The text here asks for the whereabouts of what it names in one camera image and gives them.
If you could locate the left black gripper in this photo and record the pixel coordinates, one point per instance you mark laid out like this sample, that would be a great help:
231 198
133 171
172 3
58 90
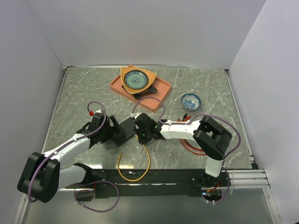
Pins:
114 130

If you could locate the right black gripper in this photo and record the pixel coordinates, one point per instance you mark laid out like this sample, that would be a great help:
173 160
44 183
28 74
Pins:
142 140

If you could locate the black network switch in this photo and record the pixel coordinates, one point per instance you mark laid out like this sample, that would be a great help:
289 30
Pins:
128 127

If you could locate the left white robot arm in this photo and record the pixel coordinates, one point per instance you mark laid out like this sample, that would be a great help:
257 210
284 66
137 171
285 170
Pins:
44 174

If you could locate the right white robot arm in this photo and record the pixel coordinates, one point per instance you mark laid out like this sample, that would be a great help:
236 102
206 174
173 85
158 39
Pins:
211 136

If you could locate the dark plate under basket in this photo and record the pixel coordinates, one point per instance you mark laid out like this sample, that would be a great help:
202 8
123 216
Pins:
137 94

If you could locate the teal patterned plate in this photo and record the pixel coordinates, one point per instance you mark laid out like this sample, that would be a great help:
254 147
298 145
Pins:
136 79

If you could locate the blue white porcelain bowl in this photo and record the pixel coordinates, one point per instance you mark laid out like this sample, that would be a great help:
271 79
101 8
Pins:
190 102

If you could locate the woven bamboo basket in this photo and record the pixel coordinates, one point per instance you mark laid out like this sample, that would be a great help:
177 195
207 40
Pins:
151 75

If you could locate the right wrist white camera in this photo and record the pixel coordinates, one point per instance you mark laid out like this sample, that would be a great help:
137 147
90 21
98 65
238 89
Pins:
135 114

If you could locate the wrist white camera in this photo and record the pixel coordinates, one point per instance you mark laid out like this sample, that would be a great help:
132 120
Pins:
95 112
135 114

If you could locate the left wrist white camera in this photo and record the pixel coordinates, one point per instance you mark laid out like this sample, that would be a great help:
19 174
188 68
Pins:
95 112

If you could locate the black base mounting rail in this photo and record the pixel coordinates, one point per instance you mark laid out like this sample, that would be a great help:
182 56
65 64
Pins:
157 182

